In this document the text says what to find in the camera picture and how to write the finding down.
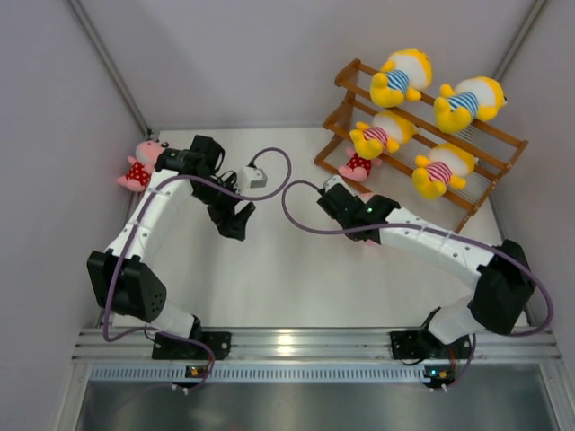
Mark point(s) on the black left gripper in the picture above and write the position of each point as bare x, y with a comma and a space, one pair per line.
231, 224

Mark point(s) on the pink plush red dotted dress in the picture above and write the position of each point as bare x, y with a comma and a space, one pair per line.
357, 168

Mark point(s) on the yellow plush red stripes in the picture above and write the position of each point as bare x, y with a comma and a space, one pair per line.
445, 166
386, 133

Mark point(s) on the yellow plush blue stripes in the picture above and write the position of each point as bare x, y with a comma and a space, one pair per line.
477, 98
403, 76

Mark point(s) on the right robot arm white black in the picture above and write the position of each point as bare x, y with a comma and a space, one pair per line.
495, 275

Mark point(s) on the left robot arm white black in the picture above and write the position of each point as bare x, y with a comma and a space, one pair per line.
122, 278

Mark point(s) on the brown wooden shelf rack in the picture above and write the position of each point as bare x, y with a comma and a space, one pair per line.
495, 150

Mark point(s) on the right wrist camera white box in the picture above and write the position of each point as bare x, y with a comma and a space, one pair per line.
333, 181

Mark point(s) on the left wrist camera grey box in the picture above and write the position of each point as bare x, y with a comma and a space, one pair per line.
250, 177

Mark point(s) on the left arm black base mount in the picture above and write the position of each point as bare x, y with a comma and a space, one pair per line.
219, 342

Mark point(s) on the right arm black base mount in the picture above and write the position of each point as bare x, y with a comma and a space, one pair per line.
414, 346

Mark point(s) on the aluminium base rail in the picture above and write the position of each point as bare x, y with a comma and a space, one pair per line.
323, 344

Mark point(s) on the grey slotted cable duct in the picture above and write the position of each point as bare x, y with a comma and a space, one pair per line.
268, 373

